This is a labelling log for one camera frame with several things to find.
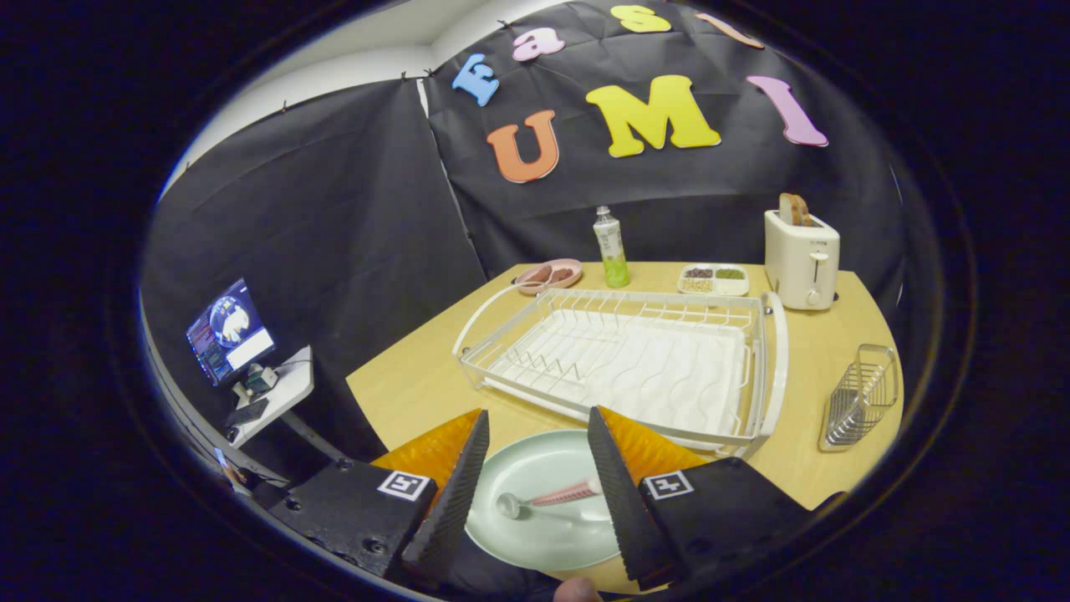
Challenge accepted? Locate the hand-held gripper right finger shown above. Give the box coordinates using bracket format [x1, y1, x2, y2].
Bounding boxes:
[588, 406, 845, 590]

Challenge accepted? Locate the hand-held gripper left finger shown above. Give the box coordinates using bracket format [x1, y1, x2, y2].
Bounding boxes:
[269, 409, 491, 586]

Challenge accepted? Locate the pink checkered handle spoon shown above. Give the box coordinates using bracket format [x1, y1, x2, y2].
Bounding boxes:
[497, 477, 604, 521]

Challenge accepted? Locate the pale green plate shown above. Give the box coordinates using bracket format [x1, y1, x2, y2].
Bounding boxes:
[465, 430, 624, 572]

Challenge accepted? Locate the white dish rack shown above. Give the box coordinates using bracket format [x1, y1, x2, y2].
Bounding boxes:
[452, 284, 789, 459]

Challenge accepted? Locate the metal wire basket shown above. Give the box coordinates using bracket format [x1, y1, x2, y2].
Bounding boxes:
[818, 344, 900, 453]

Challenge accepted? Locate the pink plate with food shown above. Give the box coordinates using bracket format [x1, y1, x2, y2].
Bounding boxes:
[514, 258, 583, 296]

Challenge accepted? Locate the small white side table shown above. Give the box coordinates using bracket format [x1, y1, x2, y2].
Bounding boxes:
[226, 345, 315, 449]

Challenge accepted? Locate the black keyboard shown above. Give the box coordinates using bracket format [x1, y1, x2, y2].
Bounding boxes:
[224, 398, 271, 429]

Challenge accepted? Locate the white divided snack tray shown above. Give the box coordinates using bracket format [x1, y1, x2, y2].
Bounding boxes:
[677, 263, 751, 297]

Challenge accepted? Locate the green drink bottle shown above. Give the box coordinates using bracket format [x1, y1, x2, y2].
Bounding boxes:
[594, 206, 631, 289]

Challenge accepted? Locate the computer monitor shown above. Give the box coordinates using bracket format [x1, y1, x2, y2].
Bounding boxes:
[186, 278, 276, 387]

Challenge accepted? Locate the cream toaster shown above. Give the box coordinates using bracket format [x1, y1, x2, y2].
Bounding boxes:
[764, 209, 841, 312]

